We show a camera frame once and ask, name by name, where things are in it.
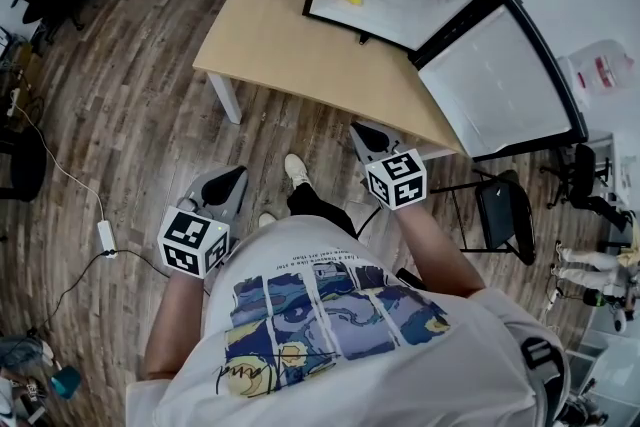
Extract wooden table with white legs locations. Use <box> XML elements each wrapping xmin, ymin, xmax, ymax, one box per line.
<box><xmin>192</xmin><ymin>0</ymin><xmax>471</xmax><ymax>162</ymax></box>

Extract white storage cabinet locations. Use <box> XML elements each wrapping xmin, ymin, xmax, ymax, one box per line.
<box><xmin>586</xmin><ymin>129</ymin><xmax>632</xmax><ymax>207</ymax></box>

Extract black floor cable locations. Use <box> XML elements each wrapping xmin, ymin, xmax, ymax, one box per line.
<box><xmin>27</xmin><ymin>248</ymin><xmax>174</xmax><ymax>336</ymax></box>

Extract person's white printed t-shirt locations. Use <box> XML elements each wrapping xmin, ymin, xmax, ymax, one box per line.
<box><xmin>124</xmin><ymin>214</ymin><xmax>570</xmax><ymax>427</ymax></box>

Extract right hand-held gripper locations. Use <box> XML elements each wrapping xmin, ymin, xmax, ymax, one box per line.
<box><xmin>349</xmin><ymin>121</ymin><xmax>429</xmax><ymax>212</ymax></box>

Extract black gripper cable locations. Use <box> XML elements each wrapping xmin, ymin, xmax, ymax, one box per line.
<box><xmin>353</xmin><ymin>203</ymin><xmax>385</xmax><ymax>237</ymax></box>

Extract black folding chair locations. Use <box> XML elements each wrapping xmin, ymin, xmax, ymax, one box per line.
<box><xmin>430</xmin><ymin>168</ymin><xmax>538</xmax><ymax>267</ymax></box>

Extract black round stool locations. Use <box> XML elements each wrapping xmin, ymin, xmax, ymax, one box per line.
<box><xmin>0</xmin><ymin>128</ymin><xmax>49</xmax><ymax>205</ymax></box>

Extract teal container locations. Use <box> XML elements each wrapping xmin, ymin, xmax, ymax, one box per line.
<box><xmin>49</xmin><ymin>364</ymin><xmax>83</xmax><ymax>400</ymax></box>

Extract grey black shoulder strap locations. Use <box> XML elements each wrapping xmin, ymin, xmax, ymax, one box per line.
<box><xmin>519</xmin><ymin>336</ymin><xmax>567</xmax><ymax>422</ymax></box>

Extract person's black trousers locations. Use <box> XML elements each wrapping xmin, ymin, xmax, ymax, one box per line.
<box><xmin>286</xmin><ymin>181</ymin><xmax>360</xmax><ymax>240</ymax></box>

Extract person's left forearm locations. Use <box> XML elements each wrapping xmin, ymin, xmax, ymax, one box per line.
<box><xmin>143</xmin><ymin>268</ymin><xmax>212</xmax><ymax>382</ymax></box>

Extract grey bag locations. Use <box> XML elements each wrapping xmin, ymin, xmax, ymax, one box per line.
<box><xmin>0</xmin><ymin>334</ymin><xmax>53</xmax><ymax>379</ymax></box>

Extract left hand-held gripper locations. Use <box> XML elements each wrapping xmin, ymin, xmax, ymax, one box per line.
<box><xmin>156</xmin><ymin>165</ymin><xmax>250</xmax><ymax>280</ymax></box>

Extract person's right forearm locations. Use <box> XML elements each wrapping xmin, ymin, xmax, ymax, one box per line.
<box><xmin>396</xmin><ymin>196</ymin><xmax>487</xmax><ymax>300</ymax></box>

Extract person's right white shoe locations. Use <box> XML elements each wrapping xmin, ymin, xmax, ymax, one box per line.
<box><xmin>283</xmin><ymin>153</ymin><xmax>312</xmax><ymax>190</ymax></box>

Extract clear water bottle red handle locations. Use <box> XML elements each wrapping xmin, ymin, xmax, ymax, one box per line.
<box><xmin>556</xmin><ymin>39</ymin><xmax>640</xmax><ymax>110</ymax></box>

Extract white floor cable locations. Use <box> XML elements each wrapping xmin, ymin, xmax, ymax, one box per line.
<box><xmin>13</xmin><ymin>100</ymin><xmax>107</xmax><ymax>224</ymax></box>

